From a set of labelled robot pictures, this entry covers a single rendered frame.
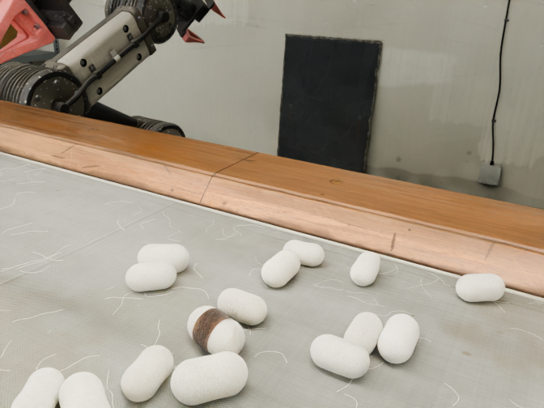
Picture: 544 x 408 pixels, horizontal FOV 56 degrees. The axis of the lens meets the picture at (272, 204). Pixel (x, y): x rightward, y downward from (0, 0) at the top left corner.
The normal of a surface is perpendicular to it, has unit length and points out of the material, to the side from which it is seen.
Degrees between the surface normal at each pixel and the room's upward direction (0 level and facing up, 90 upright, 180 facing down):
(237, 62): 90
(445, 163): 89
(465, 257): 45
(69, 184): 0
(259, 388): 0
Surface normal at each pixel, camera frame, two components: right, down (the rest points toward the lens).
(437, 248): -0.31, -0.42
